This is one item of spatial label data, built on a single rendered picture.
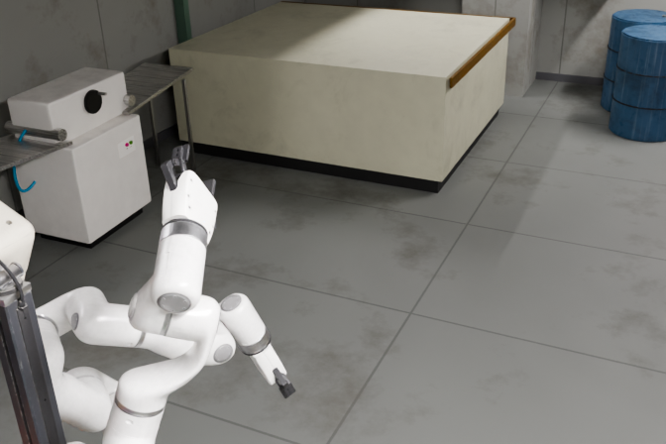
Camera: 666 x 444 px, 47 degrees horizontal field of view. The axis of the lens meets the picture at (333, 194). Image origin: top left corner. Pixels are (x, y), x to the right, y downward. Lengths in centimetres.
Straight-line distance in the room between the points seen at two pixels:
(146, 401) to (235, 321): 46
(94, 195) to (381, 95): 220
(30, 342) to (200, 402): 265
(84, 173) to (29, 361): 389
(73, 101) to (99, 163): 44
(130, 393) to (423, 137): 471
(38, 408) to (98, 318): 21
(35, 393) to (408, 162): 473
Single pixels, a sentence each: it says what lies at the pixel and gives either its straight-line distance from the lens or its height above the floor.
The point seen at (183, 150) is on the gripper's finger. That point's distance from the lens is 132.
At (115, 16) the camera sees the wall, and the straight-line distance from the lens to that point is 667.
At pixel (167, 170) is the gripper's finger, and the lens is 126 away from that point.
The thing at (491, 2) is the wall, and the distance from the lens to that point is 806.
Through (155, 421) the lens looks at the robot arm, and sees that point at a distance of 134.
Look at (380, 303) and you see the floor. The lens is 463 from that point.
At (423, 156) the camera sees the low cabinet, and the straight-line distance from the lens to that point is 587.
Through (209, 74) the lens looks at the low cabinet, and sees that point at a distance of 652.
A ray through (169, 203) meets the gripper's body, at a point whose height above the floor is 205.
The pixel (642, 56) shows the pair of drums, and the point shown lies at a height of 76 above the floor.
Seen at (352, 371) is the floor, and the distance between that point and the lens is 412.
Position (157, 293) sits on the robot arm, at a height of 197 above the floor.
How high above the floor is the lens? 258
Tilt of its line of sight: 26 degrees down
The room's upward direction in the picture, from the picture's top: 2 degrees counter-clockwise
